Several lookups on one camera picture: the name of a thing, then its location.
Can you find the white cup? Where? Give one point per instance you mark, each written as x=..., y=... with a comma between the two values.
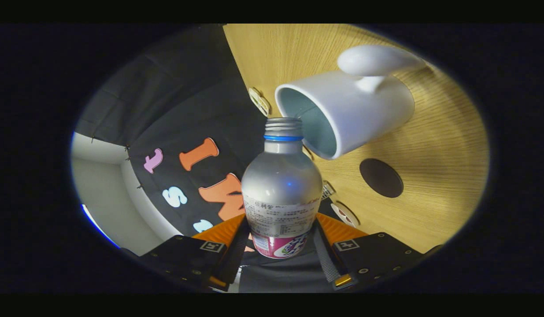
x=368, y=105

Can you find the white divided snack tray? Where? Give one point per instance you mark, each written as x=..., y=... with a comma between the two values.
x=259, y=101

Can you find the silver juice bottle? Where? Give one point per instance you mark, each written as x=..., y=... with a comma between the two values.
x=280, y=180

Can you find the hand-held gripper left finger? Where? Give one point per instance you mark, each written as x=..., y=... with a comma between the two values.
x=234, y=259

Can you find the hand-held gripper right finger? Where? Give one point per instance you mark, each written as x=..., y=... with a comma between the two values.
x=328, y=259

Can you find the white toaster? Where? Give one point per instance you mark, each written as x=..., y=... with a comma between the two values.
x=347, y=219

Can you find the dark brown round coaster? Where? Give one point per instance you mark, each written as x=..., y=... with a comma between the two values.
x=381, y=178

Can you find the black backdrop cloth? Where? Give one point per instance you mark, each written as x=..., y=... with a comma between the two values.
x=188, y=88

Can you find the wooden table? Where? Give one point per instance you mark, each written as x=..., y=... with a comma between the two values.
x=439, y=176

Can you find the small grey remote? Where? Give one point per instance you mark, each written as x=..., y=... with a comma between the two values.
x=328, y=190

